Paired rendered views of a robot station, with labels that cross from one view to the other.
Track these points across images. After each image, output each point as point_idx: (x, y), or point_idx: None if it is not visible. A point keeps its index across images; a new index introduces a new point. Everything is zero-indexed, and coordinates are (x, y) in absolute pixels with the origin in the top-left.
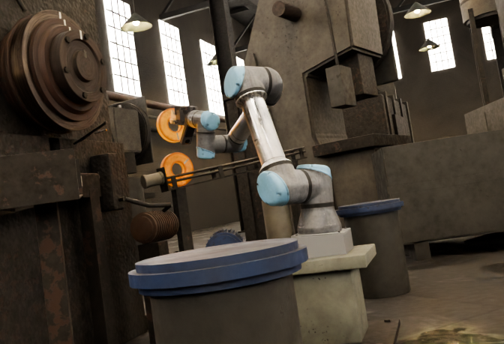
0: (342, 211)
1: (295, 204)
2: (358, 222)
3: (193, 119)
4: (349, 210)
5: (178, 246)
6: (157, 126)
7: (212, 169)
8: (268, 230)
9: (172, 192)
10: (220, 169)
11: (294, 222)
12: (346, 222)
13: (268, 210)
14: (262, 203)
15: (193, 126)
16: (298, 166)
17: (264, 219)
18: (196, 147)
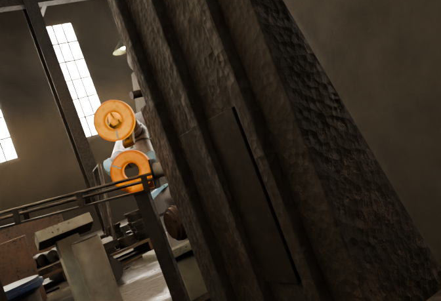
0: (37, 282)
1: (2, 286)
2: (39, 294)
3: (143, 126)
4: (41, 279)
5: (171, 257)
6: (132, 113)
7: (79, 194)
8: (109, 265)
9: (148, 194)
10: (87, 193)
11: None
12: (29, 300)
13: (103, 246)
14: (96, 240)
15: (140, 132)
16: (167, 183)
17: (102, 257)
18: (153, 151)
